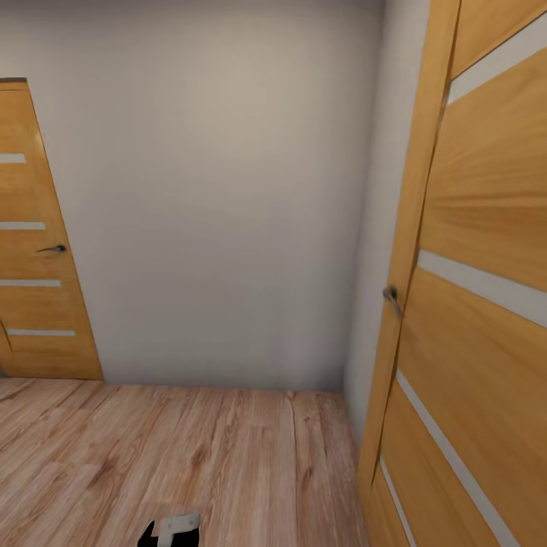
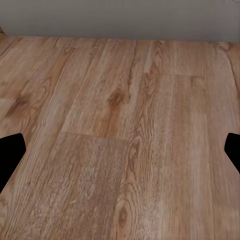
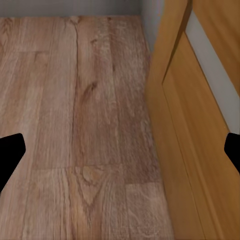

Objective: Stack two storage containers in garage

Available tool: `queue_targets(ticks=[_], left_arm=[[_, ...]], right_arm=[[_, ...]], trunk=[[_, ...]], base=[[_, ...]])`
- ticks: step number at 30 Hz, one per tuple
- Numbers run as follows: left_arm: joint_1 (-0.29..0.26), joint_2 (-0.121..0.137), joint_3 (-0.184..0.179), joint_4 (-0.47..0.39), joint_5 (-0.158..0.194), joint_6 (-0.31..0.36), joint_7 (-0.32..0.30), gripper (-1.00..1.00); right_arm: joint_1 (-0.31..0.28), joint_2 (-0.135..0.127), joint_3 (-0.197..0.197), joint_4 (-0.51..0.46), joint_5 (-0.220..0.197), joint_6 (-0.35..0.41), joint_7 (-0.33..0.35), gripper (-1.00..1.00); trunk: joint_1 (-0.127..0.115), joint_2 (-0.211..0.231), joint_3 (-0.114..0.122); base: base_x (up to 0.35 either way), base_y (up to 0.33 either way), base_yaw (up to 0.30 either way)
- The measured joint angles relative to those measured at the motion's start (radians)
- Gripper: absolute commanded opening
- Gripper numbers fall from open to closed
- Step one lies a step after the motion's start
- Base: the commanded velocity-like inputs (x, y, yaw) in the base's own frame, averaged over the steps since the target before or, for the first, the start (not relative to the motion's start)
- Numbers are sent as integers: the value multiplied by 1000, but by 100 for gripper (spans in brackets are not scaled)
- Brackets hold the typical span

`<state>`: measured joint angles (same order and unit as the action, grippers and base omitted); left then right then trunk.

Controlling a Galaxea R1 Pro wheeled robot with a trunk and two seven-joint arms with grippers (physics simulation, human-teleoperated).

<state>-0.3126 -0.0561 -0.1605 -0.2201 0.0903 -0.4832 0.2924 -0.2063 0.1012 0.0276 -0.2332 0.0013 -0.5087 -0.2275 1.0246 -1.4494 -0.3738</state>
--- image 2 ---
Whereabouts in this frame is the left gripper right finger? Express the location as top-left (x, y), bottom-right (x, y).
top-left (224, 133), bottom-right (240, 172)

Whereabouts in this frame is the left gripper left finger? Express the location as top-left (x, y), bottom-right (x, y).
top-left (0, 133), bottom-right (26, 193)

